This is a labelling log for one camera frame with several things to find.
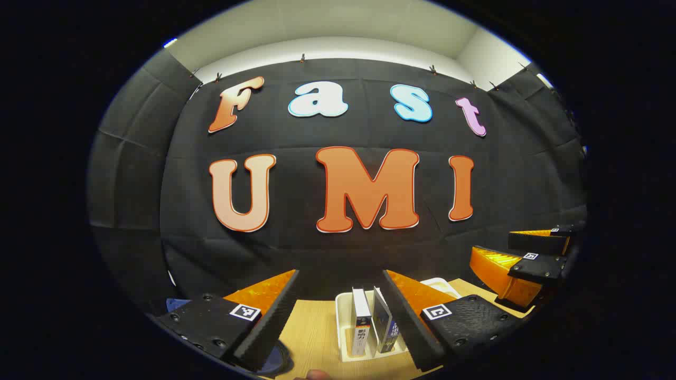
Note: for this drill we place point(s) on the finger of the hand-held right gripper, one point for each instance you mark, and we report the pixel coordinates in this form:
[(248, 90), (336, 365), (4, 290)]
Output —
[(538, 243), (541, 268)]

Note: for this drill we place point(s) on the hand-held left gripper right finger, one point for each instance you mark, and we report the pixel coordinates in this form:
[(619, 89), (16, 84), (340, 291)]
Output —
[(404, 322)]

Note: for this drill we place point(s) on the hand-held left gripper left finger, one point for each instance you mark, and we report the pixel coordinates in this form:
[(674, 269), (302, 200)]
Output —
[(274, 327)]

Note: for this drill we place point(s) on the blue cover book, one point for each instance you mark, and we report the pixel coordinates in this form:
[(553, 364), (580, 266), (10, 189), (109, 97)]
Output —
[(382, 322)]

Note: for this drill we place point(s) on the blue schoolbag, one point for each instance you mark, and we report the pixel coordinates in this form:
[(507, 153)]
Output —
[(277, 361)]

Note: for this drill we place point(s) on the white spine book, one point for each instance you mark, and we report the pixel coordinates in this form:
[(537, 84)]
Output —
[(361, 322)]

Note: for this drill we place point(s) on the white bookshelf rack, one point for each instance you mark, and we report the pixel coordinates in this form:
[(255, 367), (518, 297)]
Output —
[(343, 327)]

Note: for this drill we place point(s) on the black backdrop cloth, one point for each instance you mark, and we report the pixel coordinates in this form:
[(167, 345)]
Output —
[(296, 132)]

